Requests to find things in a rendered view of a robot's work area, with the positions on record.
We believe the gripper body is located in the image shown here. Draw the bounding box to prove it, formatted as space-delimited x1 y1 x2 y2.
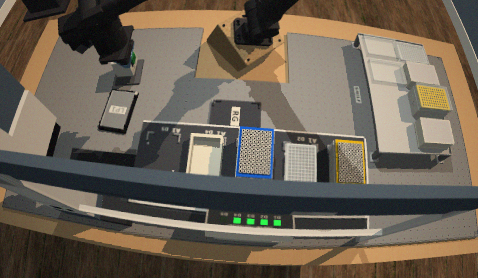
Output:
98 23 134 65

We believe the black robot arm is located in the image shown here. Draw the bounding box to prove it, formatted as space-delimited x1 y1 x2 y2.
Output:
58 0 299 55

